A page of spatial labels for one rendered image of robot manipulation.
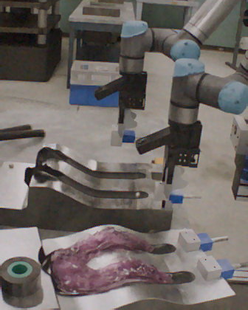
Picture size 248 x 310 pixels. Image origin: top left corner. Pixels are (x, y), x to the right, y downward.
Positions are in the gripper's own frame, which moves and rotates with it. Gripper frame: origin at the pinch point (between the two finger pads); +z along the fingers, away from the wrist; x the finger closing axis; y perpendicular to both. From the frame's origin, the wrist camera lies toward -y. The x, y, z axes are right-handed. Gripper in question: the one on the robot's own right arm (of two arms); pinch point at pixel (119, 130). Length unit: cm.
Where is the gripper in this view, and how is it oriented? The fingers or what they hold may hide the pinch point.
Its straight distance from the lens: 143.8
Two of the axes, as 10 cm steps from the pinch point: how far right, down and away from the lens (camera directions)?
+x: -0.1, -4.2, 9.1
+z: -0.8, 9.1, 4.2
